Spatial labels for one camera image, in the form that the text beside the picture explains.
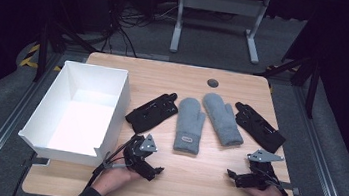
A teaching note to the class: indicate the grey tape piece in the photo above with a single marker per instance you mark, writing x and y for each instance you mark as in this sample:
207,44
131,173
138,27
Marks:
295,190

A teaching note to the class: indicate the grey round table grommet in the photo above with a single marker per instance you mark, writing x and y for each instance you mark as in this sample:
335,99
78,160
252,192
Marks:
213,83

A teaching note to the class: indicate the white metal desk frame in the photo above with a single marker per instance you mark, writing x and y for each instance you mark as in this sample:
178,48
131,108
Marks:
221,3

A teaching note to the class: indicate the white box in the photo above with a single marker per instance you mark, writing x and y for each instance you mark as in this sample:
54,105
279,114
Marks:
78,123

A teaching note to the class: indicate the black glove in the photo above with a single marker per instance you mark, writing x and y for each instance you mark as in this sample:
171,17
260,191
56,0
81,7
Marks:
259,128
152,113

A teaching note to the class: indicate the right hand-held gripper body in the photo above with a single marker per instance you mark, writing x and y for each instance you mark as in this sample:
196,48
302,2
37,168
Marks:
258,179

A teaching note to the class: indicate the black metal stand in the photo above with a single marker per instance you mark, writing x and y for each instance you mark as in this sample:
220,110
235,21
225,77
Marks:
313,88
43,51

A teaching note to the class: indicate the yellow black hazard tape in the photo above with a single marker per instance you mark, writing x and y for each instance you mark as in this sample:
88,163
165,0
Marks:
29,56

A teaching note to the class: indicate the aluminium floor rail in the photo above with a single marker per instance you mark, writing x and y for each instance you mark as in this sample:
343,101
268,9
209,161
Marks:
8,124
322,163

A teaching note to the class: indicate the grey mitten with label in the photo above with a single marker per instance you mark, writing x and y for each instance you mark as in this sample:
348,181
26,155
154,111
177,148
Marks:
189,123

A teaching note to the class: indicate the person's left hand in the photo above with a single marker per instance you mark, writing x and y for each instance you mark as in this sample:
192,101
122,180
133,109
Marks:
113,179

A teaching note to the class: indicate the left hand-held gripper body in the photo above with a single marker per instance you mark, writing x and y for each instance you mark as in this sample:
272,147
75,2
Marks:
136,159

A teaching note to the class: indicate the plain grey mitten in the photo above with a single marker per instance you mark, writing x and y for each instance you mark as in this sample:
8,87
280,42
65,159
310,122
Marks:
223,120

